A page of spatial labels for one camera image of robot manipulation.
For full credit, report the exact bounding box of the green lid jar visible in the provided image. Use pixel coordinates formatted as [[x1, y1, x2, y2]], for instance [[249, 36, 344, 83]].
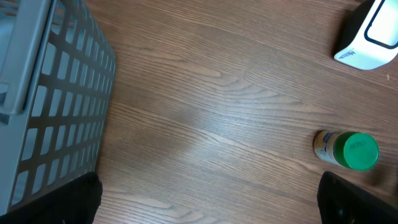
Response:
[[313, 130, 380, 170]]

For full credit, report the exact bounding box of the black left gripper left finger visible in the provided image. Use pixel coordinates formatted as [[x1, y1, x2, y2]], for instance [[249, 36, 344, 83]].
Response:
[[1, 172, 103, 224]]

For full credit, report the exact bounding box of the grey plastic basket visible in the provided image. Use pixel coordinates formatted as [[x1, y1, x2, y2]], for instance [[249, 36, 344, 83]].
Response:
[[1, 0, 116, 214]]

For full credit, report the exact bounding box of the white barcode scanner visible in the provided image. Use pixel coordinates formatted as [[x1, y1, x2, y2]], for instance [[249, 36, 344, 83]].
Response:
[[334, 0, 397, 70]]

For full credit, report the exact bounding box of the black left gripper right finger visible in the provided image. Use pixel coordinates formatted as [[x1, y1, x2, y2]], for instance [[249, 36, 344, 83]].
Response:
[[317, 171, 397, 224]]

